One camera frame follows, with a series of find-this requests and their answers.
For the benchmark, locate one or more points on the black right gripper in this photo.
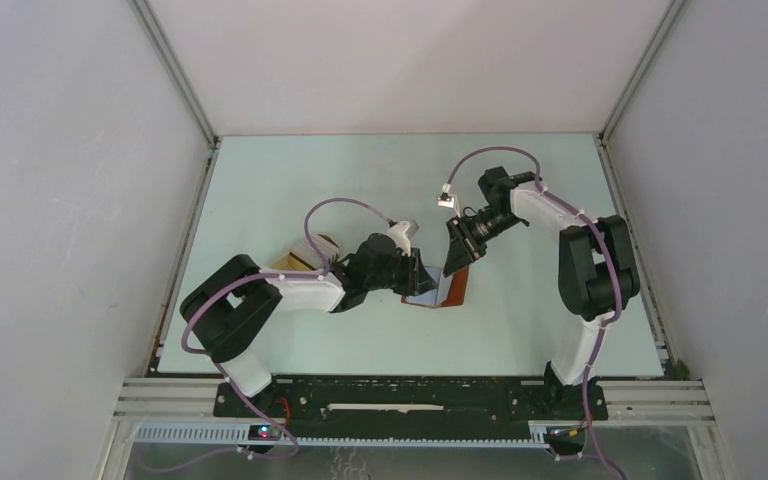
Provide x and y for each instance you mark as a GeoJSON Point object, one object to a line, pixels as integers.
{"type": "Point", "coordinates": [464, 249]}

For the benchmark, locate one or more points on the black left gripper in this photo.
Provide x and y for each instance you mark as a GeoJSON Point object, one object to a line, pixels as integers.
{"type": "Point", "coordinates": [416, 279]}

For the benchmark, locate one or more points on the brown leather card holder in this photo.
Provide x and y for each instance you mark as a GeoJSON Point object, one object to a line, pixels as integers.
{"type": "Point", "coordinates": [450, 291]}

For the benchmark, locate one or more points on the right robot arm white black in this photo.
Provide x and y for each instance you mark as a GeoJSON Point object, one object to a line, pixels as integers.
{"type": "Point", "coordinates": [597, 273]}

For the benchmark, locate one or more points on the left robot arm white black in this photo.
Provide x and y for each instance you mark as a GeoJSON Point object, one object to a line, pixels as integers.
{"type": "Point", "coordinates": [227, 311]}

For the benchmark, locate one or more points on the stack of credit cards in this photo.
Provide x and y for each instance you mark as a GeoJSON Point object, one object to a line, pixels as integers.
{"type": "Point", "coordinates": [316, 251]}

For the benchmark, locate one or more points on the beige oval card tray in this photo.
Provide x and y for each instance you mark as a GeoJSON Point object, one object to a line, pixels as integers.
{"type": "Point", "coordinates": [284, 262]}

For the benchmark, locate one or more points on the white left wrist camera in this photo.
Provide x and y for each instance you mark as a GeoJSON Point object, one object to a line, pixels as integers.
{"type": "Point", "coordinates": [401, 233]}

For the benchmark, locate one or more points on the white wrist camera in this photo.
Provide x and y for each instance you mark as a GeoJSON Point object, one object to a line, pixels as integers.
{"type": "Point", "coordinates": [401, 233]}
{"type": "Point", "coordinates": [447, 200]}

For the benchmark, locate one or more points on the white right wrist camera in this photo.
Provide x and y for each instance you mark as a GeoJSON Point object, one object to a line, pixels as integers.
{"type": "Point", "coordinates": [447, 200]}

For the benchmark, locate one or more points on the white toothed cable duct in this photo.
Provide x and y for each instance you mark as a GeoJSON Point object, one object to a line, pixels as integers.
{"type": "Point", "coordinates": [230, 434]}

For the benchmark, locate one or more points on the aluminium frame rail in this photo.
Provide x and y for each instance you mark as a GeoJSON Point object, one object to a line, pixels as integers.
{"type": "Point", "coordinates": [628, 402]}

